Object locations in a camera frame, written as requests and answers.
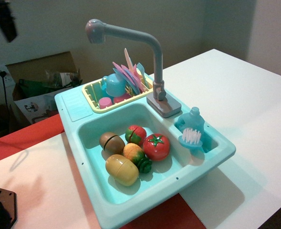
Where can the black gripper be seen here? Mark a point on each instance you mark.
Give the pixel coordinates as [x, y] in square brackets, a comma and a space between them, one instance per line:
[7, 24]

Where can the grey toy faucet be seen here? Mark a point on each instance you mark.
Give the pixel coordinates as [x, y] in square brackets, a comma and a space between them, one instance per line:
[162, 102]

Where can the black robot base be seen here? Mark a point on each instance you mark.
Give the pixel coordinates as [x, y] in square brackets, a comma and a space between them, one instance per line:
[8, 208]

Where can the cardboard box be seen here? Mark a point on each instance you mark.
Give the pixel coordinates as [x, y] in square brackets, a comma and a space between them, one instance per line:
[37, 83]

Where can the yellow dish rack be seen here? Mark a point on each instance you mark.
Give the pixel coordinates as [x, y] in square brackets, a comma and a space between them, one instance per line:
[93, 93]

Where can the blue toy cup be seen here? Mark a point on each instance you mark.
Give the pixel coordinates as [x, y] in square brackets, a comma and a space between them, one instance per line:
[114, 85]

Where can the pink toy cup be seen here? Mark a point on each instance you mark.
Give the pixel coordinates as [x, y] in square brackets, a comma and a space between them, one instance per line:
[105, 102]

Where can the pink toy knife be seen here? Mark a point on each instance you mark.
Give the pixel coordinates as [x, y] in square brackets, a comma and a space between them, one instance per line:
[128, 60]

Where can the red mat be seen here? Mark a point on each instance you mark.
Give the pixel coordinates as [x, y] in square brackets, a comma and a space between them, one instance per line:
[30, 136]

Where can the red toy cup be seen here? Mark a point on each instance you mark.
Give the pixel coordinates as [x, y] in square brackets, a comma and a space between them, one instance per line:
[121, 98]

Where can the blue toy fork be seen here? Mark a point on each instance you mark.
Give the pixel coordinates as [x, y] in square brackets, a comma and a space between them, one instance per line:
[142, 71]

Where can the blue toy plate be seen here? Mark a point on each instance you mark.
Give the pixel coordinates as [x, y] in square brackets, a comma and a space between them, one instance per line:
[134, 88]

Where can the pink toy plate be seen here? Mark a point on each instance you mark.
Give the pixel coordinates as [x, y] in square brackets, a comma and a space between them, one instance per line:
[131, 76]

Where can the brown toy kiwi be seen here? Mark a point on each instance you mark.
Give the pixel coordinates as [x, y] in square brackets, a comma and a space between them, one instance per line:
[111, 143]

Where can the red green toy apple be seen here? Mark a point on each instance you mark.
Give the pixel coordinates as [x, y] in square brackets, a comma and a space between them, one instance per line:
[135, 134]

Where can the toy pineapple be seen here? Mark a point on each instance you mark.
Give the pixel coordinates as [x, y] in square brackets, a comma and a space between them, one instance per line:
[136, 155]

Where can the turquoise toy sink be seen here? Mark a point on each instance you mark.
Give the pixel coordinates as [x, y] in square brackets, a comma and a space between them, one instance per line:
[115, 204]

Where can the yellow toy potato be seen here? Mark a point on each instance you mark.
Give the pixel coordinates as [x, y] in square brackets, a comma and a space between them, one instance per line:
[123, 170]

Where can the red toy tomato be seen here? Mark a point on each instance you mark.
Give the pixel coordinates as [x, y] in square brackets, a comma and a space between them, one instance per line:
[156, 147]

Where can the blue toy soap bottle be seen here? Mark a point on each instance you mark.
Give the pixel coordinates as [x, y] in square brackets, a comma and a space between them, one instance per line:
[192, 119]

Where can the blue scrub brush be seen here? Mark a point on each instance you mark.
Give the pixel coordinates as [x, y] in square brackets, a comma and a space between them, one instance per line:
[190, 138]

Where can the white wall outlet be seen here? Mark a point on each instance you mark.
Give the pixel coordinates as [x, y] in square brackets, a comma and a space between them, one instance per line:
[6, 76]

